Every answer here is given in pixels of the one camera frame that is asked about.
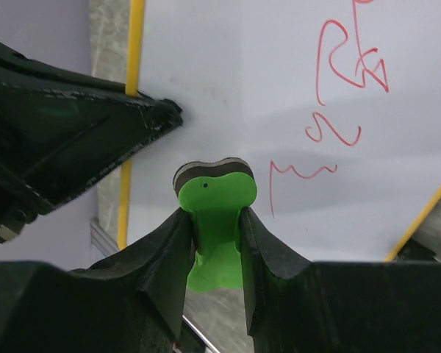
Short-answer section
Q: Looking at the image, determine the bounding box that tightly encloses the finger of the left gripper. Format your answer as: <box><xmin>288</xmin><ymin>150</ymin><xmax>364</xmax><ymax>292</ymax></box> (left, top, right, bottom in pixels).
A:
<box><xmin>0</xmin><ymin>43</ymin><xmax>182</xmax><ymax>223</ymax></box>

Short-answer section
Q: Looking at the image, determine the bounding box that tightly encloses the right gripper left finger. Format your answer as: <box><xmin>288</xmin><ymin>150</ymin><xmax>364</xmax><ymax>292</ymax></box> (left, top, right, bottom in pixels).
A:
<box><xmin>0</xmin><ymin>210</ymin><xmax>191</xmax><ymax>352</ymax></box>

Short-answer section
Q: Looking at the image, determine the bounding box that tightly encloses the aluminium front rail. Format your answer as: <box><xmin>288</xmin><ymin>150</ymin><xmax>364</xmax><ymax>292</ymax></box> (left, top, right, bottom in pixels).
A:
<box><xmin>90</xmin><ymin>218</ymin><xmax>119</xmax><ymax>257</ymax></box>

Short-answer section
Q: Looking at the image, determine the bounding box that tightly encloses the yellow framed whiteboard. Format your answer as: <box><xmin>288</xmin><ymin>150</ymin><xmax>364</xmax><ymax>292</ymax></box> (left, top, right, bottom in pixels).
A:
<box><xmin>127</xmin><ymin>1</ymin><xmax>441</xmax><ymax>260</ymax></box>

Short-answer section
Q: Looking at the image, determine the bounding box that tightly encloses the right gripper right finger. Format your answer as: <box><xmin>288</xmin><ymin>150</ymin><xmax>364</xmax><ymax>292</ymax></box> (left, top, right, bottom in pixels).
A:
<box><xmin>240</xmin><ymin>208</ymin><xmax>441</xmax><ymax>352</ymax></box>

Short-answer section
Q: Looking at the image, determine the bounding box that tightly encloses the green whiteboard eraser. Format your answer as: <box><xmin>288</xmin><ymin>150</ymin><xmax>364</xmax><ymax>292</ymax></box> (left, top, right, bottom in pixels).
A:
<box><xmin>173</xmin><ymin>157</ymin><xmax>257</xmax><ymax>293</ymax></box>

